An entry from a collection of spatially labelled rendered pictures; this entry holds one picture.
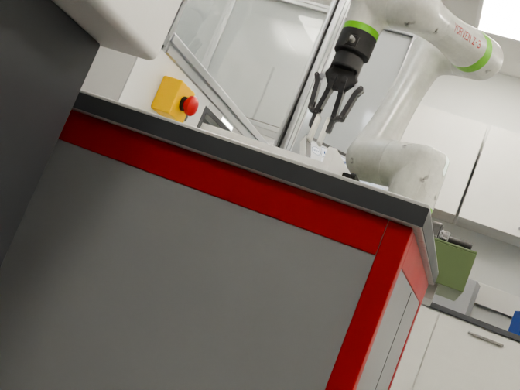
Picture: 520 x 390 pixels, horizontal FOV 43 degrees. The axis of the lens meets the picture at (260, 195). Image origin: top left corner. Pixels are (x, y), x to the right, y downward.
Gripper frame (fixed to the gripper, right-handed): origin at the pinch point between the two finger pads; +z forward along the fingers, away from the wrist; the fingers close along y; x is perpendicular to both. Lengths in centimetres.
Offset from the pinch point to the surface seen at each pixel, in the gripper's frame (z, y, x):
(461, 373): 43, 67, 289
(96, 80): 18, -29, -51
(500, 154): -107, 41, 324
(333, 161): 9.7, 10.5, -17.7
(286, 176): 26, 20, -78
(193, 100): 12.2, -15.2, -38.9
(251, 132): 3.6, -20.8, 12.7
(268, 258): 36, 21, -76
